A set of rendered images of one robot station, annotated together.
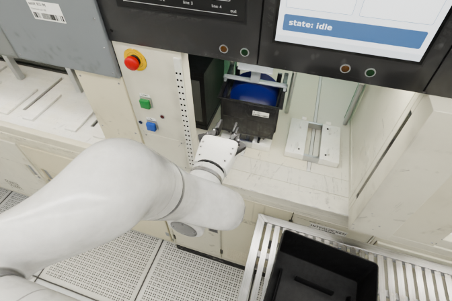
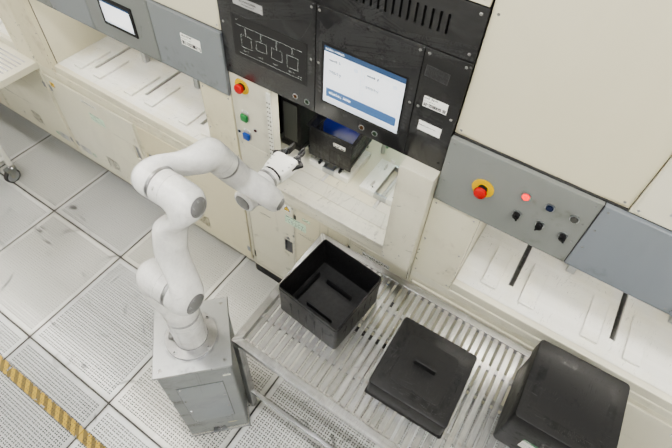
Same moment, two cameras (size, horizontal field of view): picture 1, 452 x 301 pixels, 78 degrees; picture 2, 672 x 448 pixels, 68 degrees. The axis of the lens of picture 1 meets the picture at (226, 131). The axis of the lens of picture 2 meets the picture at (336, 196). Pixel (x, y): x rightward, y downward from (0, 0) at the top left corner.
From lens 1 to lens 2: 1.13 m
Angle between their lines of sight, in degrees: 9
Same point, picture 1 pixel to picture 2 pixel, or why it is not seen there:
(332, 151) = not seen: hidden behind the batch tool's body
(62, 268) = (143, 255)
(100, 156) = (205, 142)
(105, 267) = not seen: hidden behind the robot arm
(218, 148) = (281, 162)
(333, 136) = not seen: hidden behind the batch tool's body
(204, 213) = (251, 189)
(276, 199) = (335, 221)
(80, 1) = (213, 44)
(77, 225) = (194, 160)
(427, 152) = (406, 194)
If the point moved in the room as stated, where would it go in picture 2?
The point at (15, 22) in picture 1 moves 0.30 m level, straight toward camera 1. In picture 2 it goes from (167, 41) to (182, 87)
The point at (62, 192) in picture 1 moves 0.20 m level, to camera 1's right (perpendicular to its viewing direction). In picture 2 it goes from (192, 149) to (261, 166)
